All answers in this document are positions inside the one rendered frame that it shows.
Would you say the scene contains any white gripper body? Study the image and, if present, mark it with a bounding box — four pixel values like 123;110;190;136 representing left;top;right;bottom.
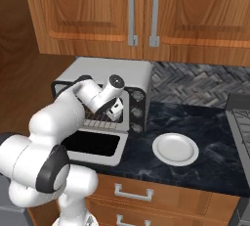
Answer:
104;106;123;121

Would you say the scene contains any metal toaster oven rack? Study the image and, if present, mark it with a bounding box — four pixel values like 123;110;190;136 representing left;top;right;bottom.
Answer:
80;112;123;130

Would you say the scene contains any silver toaster oven knob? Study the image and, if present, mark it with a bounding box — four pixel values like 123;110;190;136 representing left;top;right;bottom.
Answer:
133;90;146;103
131;107;144;119
131;122;144;134

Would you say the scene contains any toaster oven glass door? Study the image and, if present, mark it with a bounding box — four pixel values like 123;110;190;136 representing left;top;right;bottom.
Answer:
61;127;130;167

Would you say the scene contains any silver toaster oven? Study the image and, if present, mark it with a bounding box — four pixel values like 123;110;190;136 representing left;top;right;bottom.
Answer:
50;57;153;167

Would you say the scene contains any white round plate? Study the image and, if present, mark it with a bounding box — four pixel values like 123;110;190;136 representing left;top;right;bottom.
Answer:
151;132;200;167

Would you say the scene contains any grey oven front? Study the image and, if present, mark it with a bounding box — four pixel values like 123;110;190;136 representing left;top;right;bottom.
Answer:
229;196;250;226

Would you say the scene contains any wooden tall cabinet panel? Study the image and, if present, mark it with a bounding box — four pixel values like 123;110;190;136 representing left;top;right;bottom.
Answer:
0;0;76;136

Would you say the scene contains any wooden drawer front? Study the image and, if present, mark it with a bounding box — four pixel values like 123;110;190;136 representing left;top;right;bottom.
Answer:
85;198;236;226
87;172;242;215

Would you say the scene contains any grey hob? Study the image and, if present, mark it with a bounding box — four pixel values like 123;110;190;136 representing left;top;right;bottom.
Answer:
225;92;250;189

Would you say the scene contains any grey dishwasher front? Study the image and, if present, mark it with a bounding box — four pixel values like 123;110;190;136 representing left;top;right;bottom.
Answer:
0;173;34;226

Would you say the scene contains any silver drawer handle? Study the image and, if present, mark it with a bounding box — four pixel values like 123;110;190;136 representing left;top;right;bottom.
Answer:
113;183;155;203
115;213;152;226

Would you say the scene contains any silver cupboard door handle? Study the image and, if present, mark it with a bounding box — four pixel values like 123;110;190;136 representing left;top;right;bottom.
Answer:
148;0;165;49
127;0;141;47

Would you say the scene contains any wooden wall cupboard door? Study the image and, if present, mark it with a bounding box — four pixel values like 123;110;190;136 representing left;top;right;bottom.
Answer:
21;0;146;61
143;0;250;68

